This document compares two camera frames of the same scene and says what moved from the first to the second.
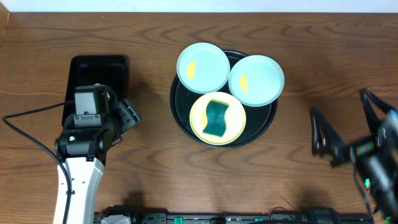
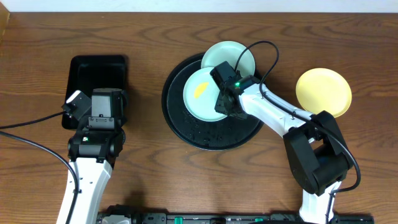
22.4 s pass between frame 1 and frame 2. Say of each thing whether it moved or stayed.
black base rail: stayed
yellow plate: moved
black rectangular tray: stayed
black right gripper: moved
